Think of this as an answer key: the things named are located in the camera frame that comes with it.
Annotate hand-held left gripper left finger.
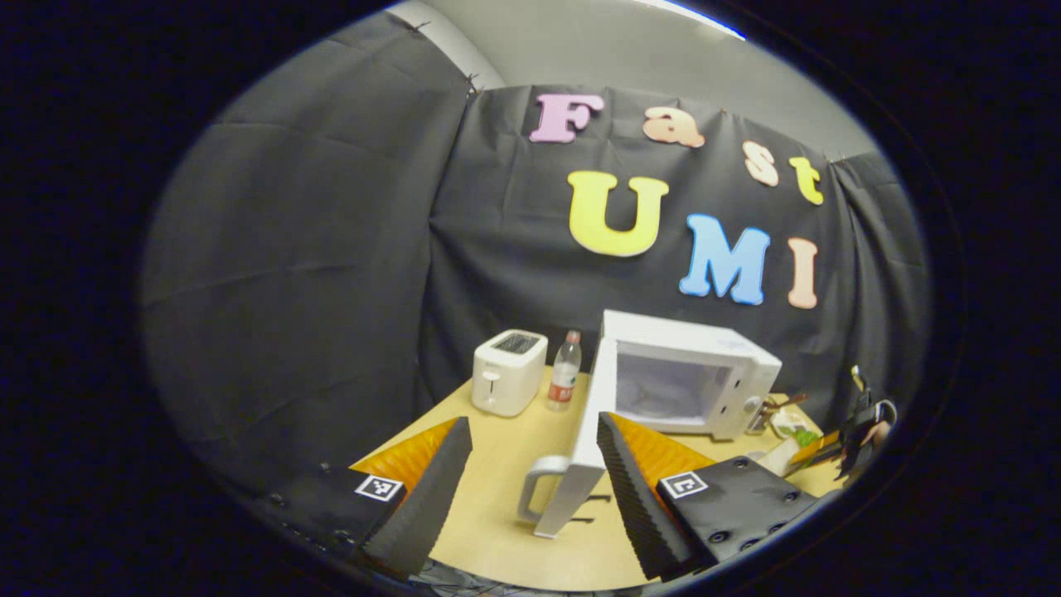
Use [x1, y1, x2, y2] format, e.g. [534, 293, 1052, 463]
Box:
[249, 416, 473, 581]

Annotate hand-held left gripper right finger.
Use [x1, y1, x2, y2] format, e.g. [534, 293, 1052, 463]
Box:
[597, 412, 830, 581]

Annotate sandwich with lettuce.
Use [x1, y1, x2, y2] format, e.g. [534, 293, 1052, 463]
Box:
[767, 410, 821, 449]

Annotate white microwave oven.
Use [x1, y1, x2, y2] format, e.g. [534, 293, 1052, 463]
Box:
[516, 309, 782, 540]

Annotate clear plastic water bottle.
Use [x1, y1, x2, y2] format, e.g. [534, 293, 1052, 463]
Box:
[545, 330, 583, 413]

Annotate white toaster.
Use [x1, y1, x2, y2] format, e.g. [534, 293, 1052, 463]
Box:
[471, 329, 549, 418]

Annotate black backdrop cloth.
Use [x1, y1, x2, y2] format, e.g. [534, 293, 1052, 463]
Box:
[141, 12, 933, 498]

